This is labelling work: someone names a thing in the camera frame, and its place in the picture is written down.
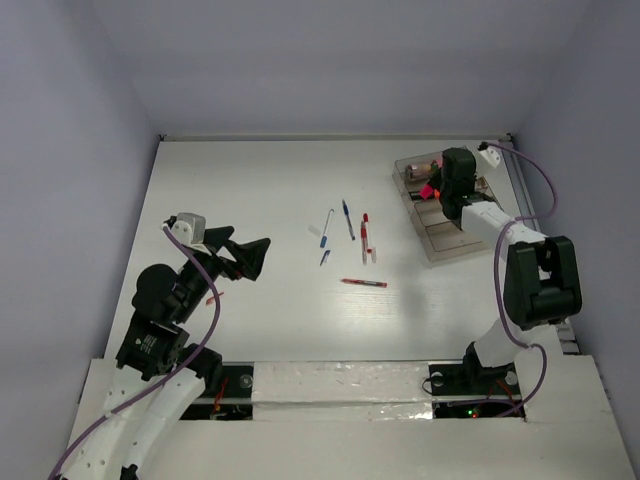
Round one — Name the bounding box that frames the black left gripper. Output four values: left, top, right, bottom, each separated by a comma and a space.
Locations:
174, 225, 271, 320

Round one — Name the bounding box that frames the pink black highlighter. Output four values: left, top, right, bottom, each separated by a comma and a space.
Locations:
419, 184, 436, 200

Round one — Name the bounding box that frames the white pen blue cap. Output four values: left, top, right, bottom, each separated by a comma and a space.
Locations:
320, 208, 335, 249

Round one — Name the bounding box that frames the white pen red cap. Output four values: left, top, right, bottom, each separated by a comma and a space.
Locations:
362, 213, 377, 263

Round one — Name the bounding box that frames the dark blue ballpoint pen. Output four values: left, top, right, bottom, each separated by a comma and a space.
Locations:
341, 199, 356, 241

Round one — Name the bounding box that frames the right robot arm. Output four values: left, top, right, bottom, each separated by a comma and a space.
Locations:
429, 142, 582, 392

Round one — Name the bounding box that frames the clear plastic organizer tray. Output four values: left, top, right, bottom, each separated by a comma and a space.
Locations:
392, 151, 487, 263

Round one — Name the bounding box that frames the red ballpoint pen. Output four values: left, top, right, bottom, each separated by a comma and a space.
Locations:
360, 221, 368, 266

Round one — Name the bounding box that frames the red gel pen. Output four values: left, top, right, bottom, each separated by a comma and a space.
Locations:
340, 278, 388, 288

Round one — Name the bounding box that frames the white foam front board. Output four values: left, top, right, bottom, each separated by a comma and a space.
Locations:
49, 355, 631, 480

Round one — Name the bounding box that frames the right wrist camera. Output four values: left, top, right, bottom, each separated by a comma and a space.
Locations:
476, 142, 502, 176

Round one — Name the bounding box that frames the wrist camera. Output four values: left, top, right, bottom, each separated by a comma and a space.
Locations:
476, 142, 502, 176
162, 212, 206, 248

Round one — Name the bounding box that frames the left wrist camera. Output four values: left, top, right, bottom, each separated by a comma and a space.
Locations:
162, 212, 206, 248

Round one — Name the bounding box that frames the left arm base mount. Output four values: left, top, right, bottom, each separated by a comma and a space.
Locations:
181, 363, 254, 421

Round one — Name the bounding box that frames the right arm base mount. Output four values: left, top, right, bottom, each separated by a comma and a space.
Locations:
421, 363, 526, 419

